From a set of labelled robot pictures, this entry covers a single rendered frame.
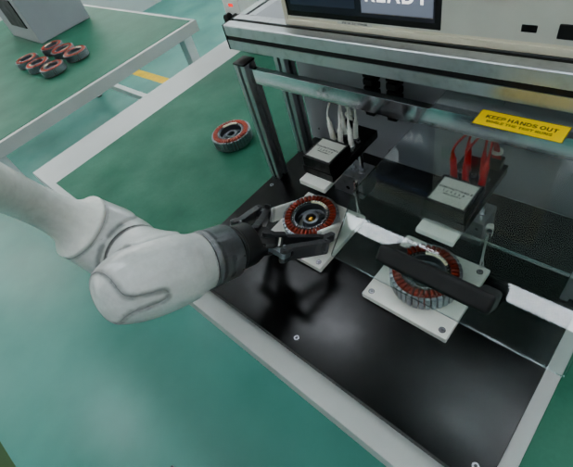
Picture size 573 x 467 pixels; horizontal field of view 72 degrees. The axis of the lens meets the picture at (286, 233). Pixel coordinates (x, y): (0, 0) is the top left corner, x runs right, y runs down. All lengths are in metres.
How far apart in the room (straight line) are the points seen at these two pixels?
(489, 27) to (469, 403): 0.48
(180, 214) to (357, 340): 0.55
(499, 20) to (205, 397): 1.41
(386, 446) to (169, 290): 0.37
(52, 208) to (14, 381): 1.58
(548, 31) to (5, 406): 2.07
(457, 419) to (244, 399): 1.01
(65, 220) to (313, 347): 0.42
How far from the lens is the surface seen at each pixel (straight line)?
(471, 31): 0.57
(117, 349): 1.88
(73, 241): 0.64
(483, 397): 0.65
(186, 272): 0.54
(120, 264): 0.53
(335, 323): 0.69
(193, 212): 0.99
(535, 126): 0.53
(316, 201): 0.79
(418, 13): 0.59
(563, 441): 0.67
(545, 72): 0.53
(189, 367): 1.66
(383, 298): 0.69
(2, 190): 0.54
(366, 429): 0.65
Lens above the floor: 1.37
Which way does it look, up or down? 47 degrees down
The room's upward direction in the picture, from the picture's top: 20 degrees counter-clockwise
